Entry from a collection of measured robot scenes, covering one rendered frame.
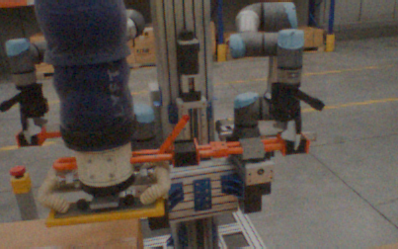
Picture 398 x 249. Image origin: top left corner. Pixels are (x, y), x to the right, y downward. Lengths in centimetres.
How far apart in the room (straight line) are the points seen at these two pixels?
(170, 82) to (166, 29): 25
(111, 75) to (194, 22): 84
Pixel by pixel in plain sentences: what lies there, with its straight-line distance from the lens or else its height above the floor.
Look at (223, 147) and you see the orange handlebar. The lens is 116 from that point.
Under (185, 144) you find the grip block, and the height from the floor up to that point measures 129.
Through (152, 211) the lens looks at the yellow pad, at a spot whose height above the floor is 116.
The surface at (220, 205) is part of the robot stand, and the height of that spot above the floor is 74.
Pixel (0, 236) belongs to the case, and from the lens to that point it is 158.
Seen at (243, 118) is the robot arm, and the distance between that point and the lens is 173.
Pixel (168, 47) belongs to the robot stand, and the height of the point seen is 150.
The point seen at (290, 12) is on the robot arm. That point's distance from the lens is 158.
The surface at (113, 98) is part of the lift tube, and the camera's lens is 103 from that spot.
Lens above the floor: 178
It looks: 22 degrees down
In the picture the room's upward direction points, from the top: 3 degrees counter-clockwise
